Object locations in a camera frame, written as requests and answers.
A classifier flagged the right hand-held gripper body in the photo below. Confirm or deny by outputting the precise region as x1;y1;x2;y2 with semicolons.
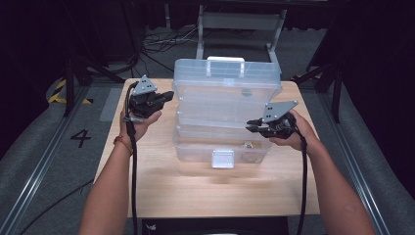
261;100;300;140

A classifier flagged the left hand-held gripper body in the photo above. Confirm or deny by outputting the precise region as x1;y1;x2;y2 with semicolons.
126;74;159;119

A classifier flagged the clear plastic storage box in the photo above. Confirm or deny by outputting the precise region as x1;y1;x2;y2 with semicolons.
171;56;283;169

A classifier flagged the person's right hand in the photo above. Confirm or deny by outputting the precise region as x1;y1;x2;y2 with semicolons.
269;109;319;153

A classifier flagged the person's left hand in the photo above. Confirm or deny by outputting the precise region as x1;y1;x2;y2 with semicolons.
118;107;163;143

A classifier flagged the black metal stand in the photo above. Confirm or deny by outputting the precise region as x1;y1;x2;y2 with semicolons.
62;0;126;118
292;62;344;124

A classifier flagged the yellow black hazard tape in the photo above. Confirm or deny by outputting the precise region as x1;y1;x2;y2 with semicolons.
48;78;94;106

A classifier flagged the black box under table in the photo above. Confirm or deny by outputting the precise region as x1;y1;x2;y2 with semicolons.
141;216;290;235

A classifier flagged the red string bracelet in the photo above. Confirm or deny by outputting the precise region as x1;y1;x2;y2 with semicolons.
113;134;134;157

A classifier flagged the bundle of floor cables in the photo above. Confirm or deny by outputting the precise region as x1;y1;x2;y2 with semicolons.
131;25;200;79

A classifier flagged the right hand-held gripper black cable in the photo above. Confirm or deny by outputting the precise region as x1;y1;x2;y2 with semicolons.
287;117;309;235

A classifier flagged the hand-held gripper black cable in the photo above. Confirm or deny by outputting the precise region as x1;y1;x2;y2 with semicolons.
123;81;140;235
287;117;309;235

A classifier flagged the left hand-held gripper black cable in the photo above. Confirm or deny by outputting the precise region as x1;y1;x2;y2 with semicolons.
123;81;140;235

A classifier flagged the grey metal desk frame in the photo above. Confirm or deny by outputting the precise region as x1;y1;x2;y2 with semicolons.
194;4;288;77

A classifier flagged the thin black floor cable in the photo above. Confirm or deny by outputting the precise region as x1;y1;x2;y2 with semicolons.
19;179;96;235

